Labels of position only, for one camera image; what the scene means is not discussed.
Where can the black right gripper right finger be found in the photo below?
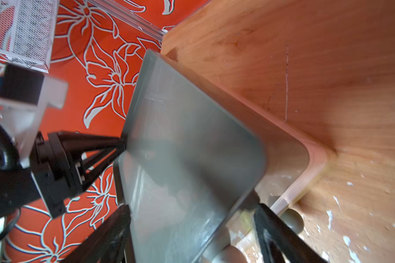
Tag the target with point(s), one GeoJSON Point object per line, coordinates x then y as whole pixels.
{"type": "Point", "coordinates": [277, 241]}

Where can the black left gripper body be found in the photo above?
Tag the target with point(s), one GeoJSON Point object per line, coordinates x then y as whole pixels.
{"type": "Point", "coordinates": [54, 167]}

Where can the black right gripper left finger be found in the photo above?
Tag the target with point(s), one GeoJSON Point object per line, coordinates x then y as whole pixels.
{"type": "Point", "coordinates": [107, 243]}

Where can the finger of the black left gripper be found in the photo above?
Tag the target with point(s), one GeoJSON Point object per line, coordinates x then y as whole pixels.
{"type": "Point", "coordinates": [82, 158]}

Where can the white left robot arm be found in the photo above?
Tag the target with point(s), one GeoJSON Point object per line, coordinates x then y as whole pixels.
{"type": "Point", "coordinates": [25, 95]}

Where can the white mesh wall basket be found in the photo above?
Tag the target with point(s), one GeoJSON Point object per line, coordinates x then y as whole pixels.
{"type": "Point", "coordinates": [27, 31]}

